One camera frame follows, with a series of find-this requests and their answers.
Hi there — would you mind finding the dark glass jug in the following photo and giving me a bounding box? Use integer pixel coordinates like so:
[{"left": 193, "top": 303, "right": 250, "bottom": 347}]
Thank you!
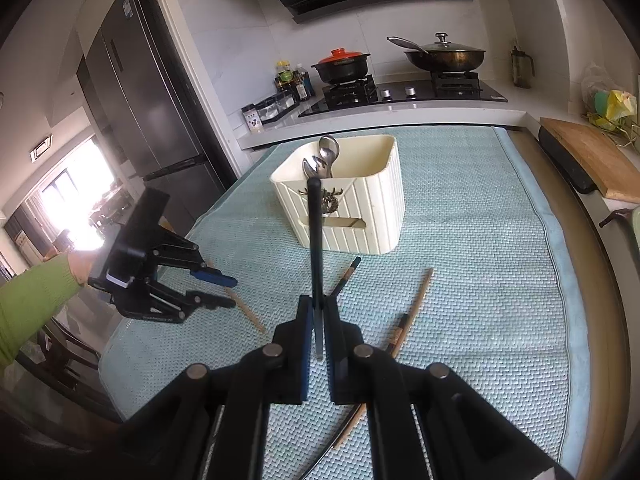
[{"left": 511, "top": 41, "right": 535, "bottom": 89}]

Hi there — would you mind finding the yellow green plastic bag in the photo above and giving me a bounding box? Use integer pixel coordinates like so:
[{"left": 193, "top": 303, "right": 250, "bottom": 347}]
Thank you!
[{"left": 587, "top": 90, "right": 637, "bottom": 132}]

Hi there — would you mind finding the wooden cutting board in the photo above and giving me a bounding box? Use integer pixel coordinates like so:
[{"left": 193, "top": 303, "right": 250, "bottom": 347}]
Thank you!
[{"left": 539, "top": 117, "right": 640, "bottom": 204}]

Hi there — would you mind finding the cream utensil holder box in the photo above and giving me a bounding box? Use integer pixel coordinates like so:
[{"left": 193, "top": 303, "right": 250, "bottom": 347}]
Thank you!
[{"left": 270, "top": 134, "right": 405, "bottom": 255}]

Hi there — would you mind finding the ornate handle silver spoon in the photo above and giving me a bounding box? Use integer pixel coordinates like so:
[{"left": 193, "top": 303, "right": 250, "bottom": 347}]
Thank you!
[{"left": 302, "top": 158, "right": 319, "bottom": 179}]

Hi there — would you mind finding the light wooden chopstick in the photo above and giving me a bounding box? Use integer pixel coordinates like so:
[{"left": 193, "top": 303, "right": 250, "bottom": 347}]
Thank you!
[
  {"left": 332, "top": 313, "right": 413, "bottom": 450},
  {"left": 206, "top": 271, "right": 266, "bottom": 334}
]

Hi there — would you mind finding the small silver spoon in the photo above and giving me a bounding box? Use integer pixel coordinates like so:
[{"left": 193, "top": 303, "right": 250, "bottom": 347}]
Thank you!
[{"left": 312, "top": 155, "right": 332, "bottom": 179}]

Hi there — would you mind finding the black pot with red lid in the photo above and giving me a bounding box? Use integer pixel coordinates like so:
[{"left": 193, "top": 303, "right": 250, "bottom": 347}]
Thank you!
[{"left": 312, "top": 48, "right": 370, "bottom": 84}]

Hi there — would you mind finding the grey refrigerator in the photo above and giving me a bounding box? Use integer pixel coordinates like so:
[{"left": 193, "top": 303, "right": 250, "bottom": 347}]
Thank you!
[{"left": 78, "top": 0, "right": 236, "bottom": 235}]

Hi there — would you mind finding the light blue woven table mat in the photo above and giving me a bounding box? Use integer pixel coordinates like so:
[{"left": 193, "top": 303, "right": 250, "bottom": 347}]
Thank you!
[{"left": 99, "top": 126, "right": 590, "bottom": 474}]

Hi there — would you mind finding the green round tray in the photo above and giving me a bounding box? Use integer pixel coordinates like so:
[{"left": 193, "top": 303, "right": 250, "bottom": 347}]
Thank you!
[{"left": 629, "top": 207, "right": 640, "bottom": 250}]

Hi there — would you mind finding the wok with glass lid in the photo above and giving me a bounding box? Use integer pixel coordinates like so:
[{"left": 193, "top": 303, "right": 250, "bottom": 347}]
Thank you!
[{"left": 386, "top": 32, "right": 486, "bottom": 73}]

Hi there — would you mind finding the sauce bottles group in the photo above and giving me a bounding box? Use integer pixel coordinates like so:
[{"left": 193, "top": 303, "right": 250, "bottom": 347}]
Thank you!
[{"left": 274, "top": 60, "right": 316, "bottom": 102}]

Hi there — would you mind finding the black gas stove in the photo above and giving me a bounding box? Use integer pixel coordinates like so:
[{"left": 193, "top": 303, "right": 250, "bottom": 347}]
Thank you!
[{"left": 299, "top": 72, "right": 508, "bottom": 117}]

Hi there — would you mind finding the brown wooden chopstick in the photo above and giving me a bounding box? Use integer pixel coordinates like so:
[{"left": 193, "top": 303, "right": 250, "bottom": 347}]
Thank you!
[{"left": 392, "top": 268, "right": 434, "bottom": 358}]

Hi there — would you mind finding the dark green chopstick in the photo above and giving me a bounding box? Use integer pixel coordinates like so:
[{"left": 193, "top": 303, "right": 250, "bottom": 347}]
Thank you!
[
  {"left": 298, "top": 404, "right": 367, "bottom": 480},
  {"left": 307, "top": 177, "right": 323, "bottom": 362}
]

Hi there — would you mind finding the person's left hand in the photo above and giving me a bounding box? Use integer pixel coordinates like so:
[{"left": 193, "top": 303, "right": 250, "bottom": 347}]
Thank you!
[{"left": 67, "top": 248, "right": 108, "bottom": 286}]

